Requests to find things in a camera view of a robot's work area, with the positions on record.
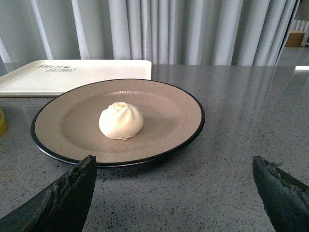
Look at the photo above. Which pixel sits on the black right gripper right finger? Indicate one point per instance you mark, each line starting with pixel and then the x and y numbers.
pixel 285 199

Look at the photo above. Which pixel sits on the grey pleated curtain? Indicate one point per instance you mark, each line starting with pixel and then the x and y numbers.
pixel 191 32

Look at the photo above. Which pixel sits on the cream bear print tray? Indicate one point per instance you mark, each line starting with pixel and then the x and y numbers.
pixel 54 77

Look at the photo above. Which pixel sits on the white steamed bun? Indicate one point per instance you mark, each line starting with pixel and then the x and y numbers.
pixel 121 121

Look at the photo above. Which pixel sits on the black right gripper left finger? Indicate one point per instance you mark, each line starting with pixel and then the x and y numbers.
pixel 61 207

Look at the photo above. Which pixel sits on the brown cardboard box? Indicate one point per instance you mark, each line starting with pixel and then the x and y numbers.
pixel 295 38

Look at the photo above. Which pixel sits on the yellow rimmed bamboo steamer basket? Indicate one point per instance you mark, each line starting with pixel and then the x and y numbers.
pixel 3 123

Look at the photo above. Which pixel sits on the beige plate with black rim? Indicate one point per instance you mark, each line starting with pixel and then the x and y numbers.
pixel 67 128

